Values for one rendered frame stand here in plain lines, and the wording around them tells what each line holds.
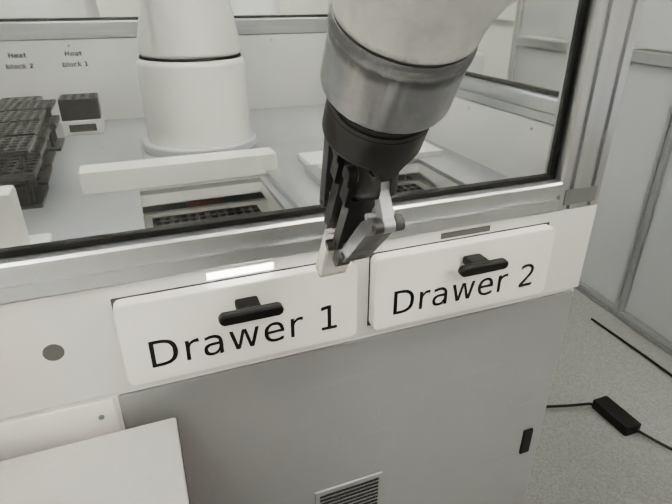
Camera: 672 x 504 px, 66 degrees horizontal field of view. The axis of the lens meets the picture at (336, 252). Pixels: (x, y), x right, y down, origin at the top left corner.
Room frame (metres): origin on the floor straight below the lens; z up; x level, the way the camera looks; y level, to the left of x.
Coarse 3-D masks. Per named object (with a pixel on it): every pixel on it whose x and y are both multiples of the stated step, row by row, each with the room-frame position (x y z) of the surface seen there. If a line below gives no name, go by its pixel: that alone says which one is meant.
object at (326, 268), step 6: (324, 252) 0.45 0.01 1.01; (330, 252) 0.45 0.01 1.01; (324, 258) 0.46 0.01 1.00; (330, 258) 0.46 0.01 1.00; (324, 264) 0.46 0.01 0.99; (330, 264) 0.46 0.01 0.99; (318, 270) 0.48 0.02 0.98; (324, 270) 0.47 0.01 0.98; (330, 270) 0.47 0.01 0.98; (336, 270) 0.47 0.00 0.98; (342, 270) 0.48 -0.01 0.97; (324, 276) 0.47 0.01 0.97
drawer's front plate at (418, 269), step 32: (544, 224) 0.71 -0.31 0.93; (384, 256) 0.60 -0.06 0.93; (416, 256) 0.61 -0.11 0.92; (448, 256) 0.63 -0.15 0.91; (512, 256) 0.67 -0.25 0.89; (544, 256) 0.69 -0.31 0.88; (384, 288) 0.60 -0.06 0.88; (416, 288) 0.61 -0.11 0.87; (448, 288) 0.63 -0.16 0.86; (512, 288) 0.67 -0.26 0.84; (384, 320) 0.60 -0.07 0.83; (416, 320) 0.62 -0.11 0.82
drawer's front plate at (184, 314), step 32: (192, 288) 0.52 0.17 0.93; (224, 288) 0.52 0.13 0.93; (256, 288) 0.54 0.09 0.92; (288, 288) 0.55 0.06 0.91; (320, 288) 0.56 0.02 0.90; (352, 288) 0.58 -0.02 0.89; (128, 320) 0.48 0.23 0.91; (160, 320) 0.50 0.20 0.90; (192, 320) 0.51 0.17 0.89; (256, 320) 0.53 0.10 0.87; (288, 320) 0.55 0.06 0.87; (320, 320) 0.56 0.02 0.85; (352, 320) 0.58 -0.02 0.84; (128, 352) 0.48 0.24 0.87; (160, 352) 0.49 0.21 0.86; (192, 352) 0.51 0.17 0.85; (224, 352) 0.52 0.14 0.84; (256, 352) 0.53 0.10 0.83
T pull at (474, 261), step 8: (464, 256) 0.64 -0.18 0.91; (472, 256) 0.64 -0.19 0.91; (480, 256) 0.64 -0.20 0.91; (472, 264) 0.61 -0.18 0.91; (480, 264) 0.61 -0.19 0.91; (488, 264) 0.61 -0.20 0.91; (496, 264) 0.62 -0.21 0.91; (504, 264) 0.62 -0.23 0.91; (464, 272) 0.60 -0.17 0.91; (472, 272) 0.60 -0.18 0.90; (480, 272) 0.61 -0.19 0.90
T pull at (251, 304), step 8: (256, 296) 0.53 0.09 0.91; (240, 304) 0.51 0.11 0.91; (248, 304) 0.51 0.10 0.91; (256, 304) 0.51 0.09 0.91; (264, 304) 0.51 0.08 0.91; (272, 304) 0.51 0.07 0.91; (280, 304) 0.51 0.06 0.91; (224, 312) 0.49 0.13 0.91; (232, 312) 0.49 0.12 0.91; (240, 312) 0.49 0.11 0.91; (248, 312) 0.50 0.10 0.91; (256, 312) 0.50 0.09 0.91; (264, 312) 0.50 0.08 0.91; (272, 312) 0.51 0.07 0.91; (280, 312) 0.51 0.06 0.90; (224, 320) 0.49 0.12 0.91; (232, 320) 0.49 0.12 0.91; (240, 320) 0.49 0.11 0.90; (248, 320) 0.50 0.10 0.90
